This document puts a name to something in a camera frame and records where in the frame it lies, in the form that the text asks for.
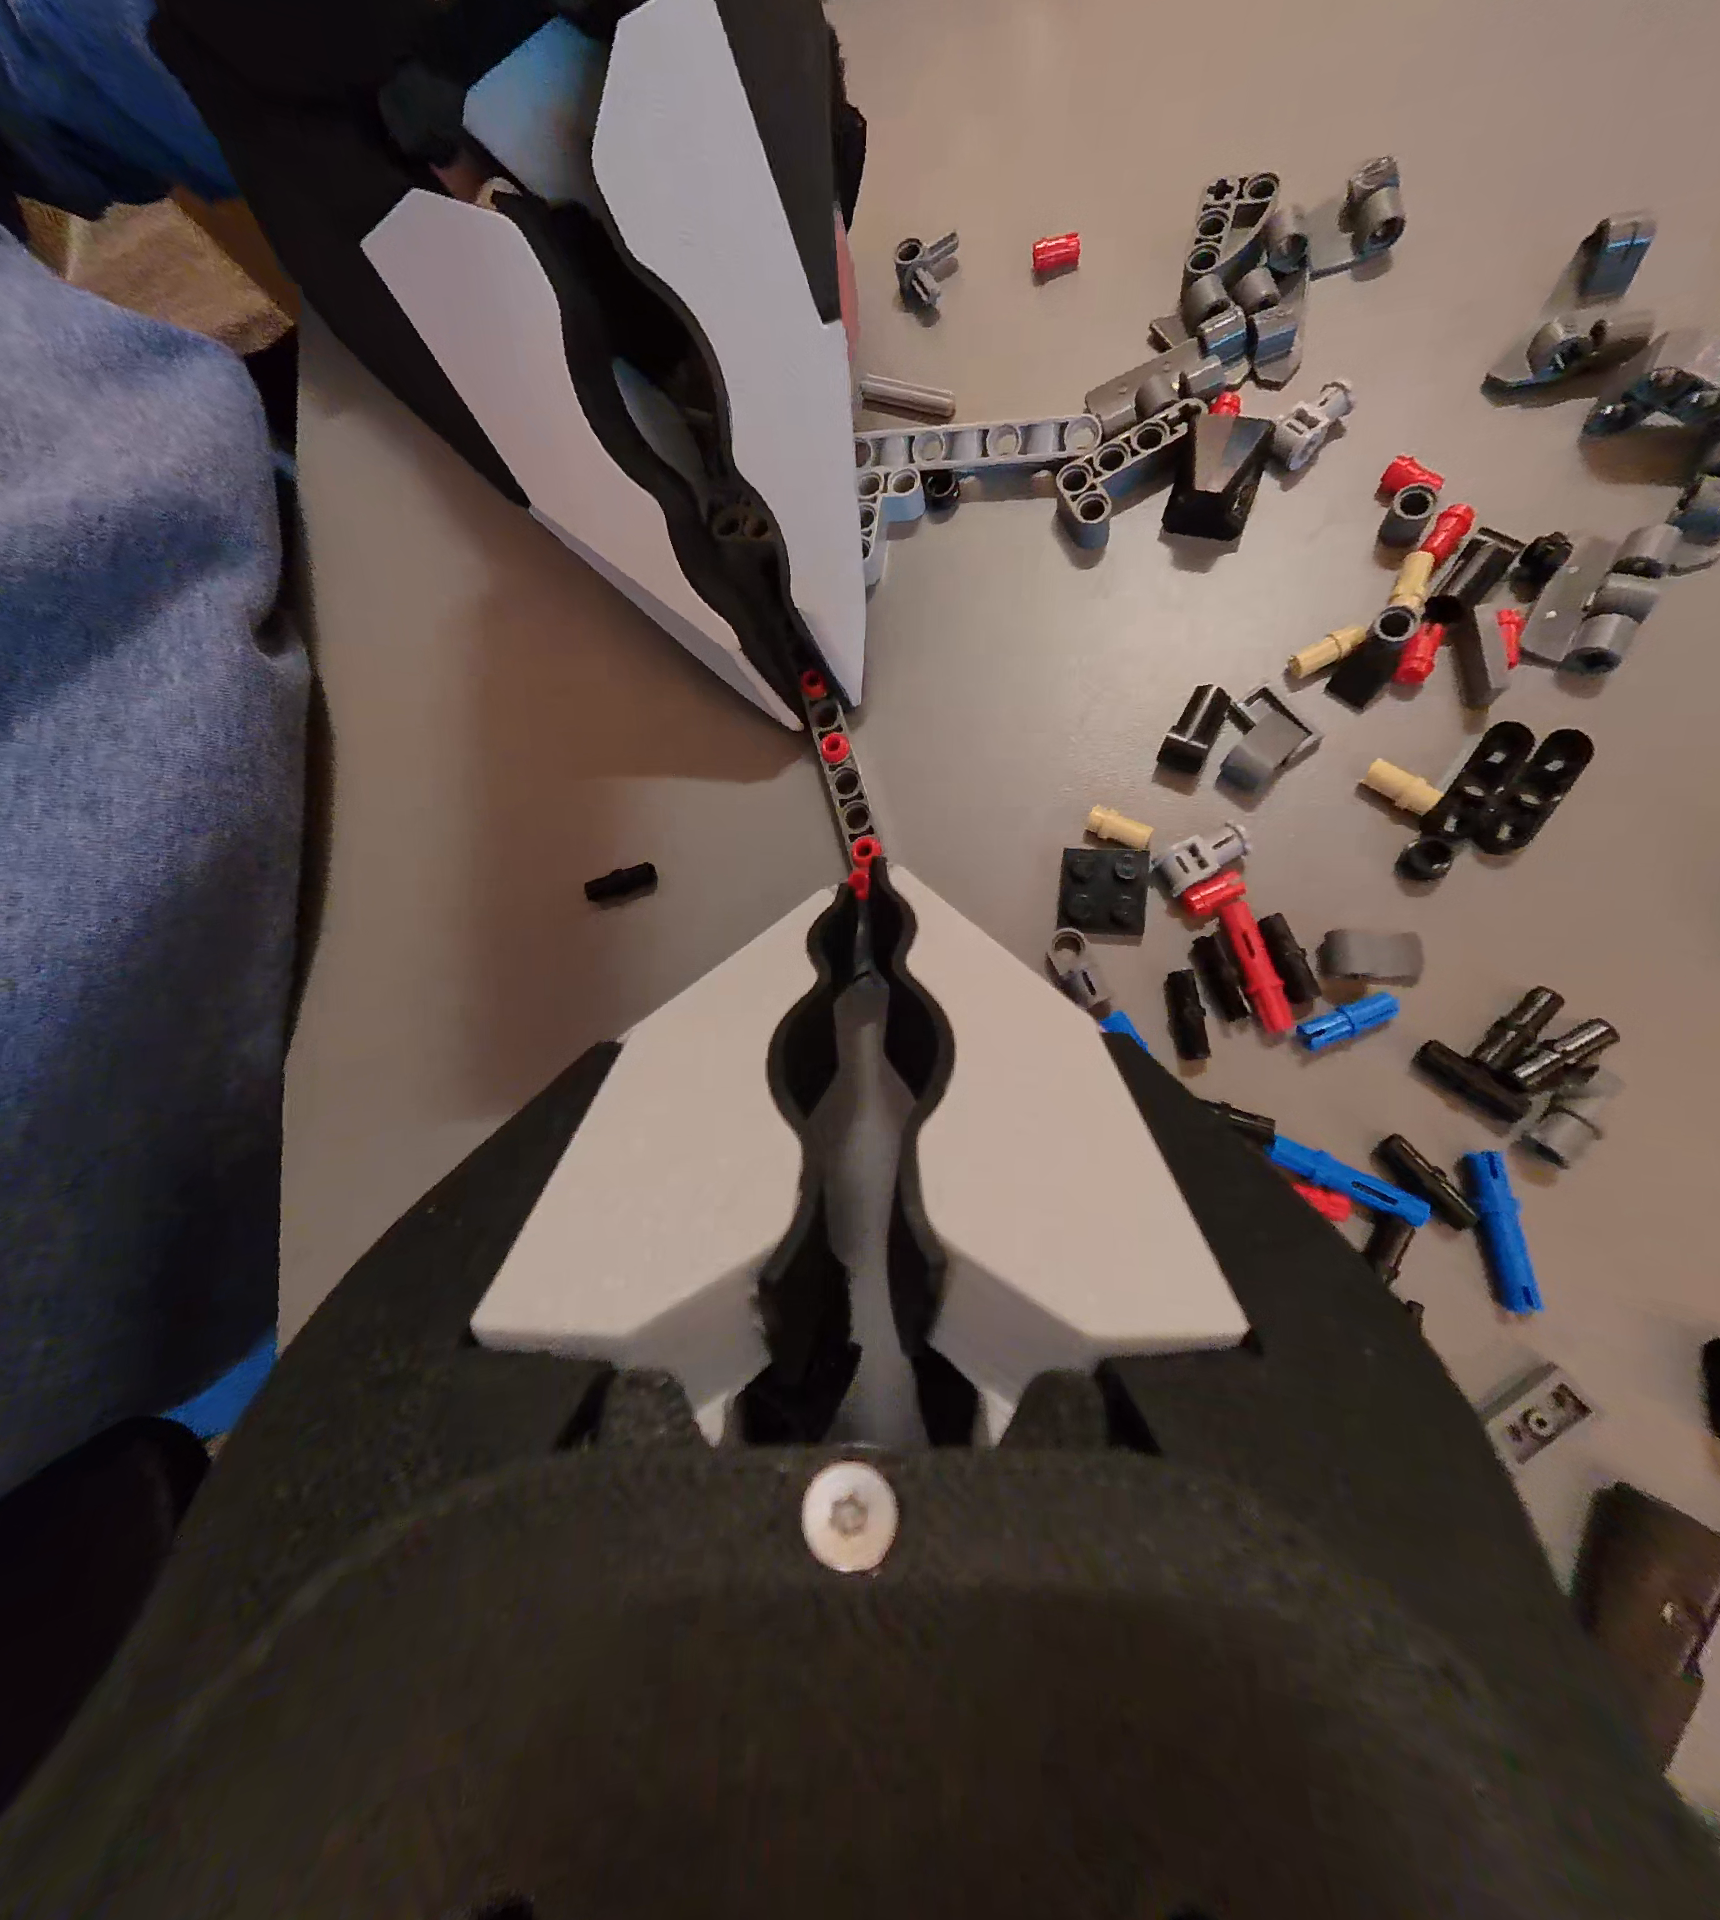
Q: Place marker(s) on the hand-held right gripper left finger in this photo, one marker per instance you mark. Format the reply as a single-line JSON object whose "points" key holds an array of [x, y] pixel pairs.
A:
{"points": [[620, 1200]]}

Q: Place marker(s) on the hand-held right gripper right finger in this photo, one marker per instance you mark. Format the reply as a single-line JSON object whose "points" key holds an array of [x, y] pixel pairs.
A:
{"points": [[1085, 1200]]}

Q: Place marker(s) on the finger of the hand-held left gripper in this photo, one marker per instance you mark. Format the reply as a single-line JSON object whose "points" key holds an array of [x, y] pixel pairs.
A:
{"points": [[501, 360], [741, 224]]}

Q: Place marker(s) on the black long lego beam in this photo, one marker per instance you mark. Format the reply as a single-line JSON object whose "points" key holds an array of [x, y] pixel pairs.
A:
{"points": [[844, 795]]}

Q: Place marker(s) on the pile of lego pieces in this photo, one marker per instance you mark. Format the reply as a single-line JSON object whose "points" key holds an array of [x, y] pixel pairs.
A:
{"points": [[1513, 789]]}

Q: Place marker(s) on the black lego pin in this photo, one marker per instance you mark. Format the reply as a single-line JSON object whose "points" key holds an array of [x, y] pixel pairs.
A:
{"points": [[620, 884]]}

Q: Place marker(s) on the light grey long lego beam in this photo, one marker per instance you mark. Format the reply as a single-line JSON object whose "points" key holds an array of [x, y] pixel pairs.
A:
{"points": [[981, 441]]}

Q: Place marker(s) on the person's left hand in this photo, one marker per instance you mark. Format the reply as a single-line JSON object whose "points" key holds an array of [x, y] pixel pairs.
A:
{"points": [[848, 270]]}

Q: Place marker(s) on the person's blue clothing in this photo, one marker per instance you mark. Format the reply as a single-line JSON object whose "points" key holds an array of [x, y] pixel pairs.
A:
{"points": [[80, 750]]}

